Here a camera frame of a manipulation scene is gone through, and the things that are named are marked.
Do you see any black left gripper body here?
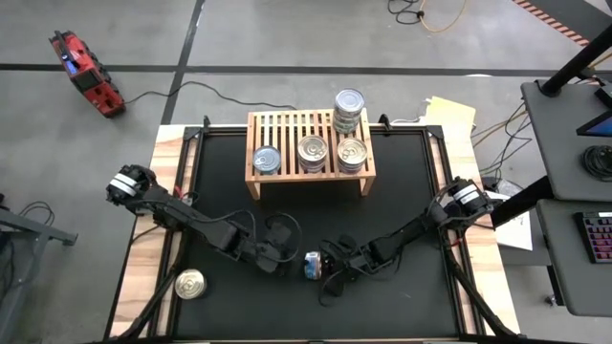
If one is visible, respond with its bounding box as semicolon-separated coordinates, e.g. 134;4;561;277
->
246;241;288;276

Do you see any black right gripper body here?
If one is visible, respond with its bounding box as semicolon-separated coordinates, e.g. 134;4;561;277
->
327;247;372;284

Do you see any gold lid seafood can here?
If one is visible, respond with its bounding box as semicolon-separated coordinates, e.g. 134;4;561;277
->
303;250;323;281
174;268;208;300

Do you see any teal label seafood can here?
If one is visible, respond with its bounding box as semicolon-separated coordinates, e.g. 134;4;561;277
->
251;145;283;177

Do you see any wooden slatted shelf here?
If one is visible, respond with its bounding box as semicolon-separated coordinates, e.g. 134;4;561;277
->
245;108;378;202

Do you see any silver can centre left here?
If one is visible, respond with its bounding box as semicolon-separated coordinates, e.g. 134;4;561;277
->
265;222;294;250

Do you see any black table mat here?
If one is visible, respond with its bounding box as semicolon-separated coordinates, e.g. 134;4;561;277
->
174;129;461;339

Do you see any white paper sheet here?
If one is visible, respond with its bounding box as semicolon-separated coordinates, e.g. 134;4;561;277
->
487;190;535;252

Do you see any yellow paper folder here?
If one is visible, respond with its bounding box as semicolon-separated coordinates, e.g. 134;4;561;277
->
424;95;478;144

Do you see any black desk support bar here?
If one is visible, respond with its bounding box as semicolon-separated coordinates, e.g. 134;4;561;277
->
490;177;558;229

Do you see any grey keyboard desk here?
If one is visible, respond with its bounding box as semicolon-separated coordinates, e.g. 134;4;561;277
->
535;198;612;319

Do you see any grey metal stand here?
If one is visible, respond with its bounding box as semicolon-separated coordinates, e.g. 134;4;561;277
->
0;207;80;247

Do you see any black backlit keyboard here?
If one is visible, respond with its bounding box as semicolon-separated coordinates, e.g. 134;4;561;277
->
573;210;612;266

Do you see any grey side desk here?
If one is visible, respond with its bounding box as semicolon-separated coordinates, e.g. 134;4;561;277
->
519;79;612;203

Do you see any black tablet blue screen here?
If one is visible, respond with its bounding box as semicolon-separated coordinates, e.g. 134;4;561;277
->
576;108;612;140

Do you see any black metal pole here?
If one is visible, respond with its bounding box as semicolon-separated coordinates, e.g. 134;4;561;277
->
539;22;612;98

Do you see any striped hazard floor tape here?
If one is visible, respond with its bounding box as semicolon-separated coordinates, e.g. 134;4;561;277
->
513;0;592;49

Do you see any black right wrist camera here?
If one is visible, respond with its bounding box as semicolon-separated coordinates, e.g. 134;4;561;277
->
318;275;346;308

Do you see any black metal table frame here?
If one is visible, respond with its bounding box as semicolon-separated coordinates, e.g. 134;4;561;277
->
107;114;520;344

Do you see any black cable bundle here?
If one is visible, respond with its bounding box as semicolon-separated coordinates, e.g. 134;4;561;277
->
470;102;533;177

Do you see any black cable loop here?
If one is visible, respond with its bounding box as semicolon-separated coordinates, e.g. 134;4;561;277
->
17;199;56;229

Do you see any yellow floor cable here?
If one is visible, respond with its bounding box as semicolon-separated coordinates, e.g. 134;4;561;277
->
417;0;468;34

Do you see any black coiled floor cable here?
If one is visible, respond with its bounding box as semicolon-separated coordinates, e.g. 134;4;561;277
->
386;0;427;27

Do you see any black coiled desk cable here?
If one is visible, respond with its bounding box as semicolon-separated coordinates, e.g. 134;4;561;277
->
580;144;612;184

